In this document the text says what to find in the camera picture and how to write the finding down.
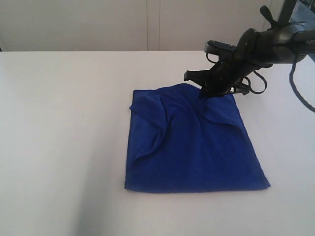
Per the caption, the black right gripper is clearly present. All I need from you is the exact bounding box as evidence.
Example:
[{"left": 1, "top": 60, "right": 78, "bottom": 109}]
[{"left": 184, "top": 54, "right": 256, "bottom": 99}]

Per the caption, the blue towel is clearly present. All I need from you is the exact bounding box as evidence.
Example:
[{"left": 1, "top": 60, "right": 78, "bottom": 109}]
[{"left": 125, "top": 84, "right": 270, "bottom": 194}]

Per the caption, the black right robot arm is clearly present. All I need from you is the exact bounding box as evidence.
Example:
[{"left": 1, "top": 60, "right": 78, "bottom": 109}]
[{"left": 184, "top": 24, "right": 315, "bottom": 98}]

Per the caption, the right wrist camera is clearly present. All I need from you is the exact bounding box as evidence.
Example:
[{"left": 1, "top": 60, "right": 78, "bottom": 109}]
[{"left": 204, "top": 40, "right": 237, "bottom": 56}]

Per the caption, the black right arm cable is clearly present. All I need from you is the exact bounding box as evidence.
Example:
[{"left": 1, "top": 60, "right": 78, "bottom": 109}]
[{"left": 205, "top": 5, "right": 315, "bottom": 111}]

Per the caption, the black metal post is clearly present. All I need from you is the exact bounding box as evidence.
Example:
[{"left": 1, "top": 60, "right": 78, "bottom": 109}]
[{"left": 278, "top": 0, "right": 297, "bottom": 24}]

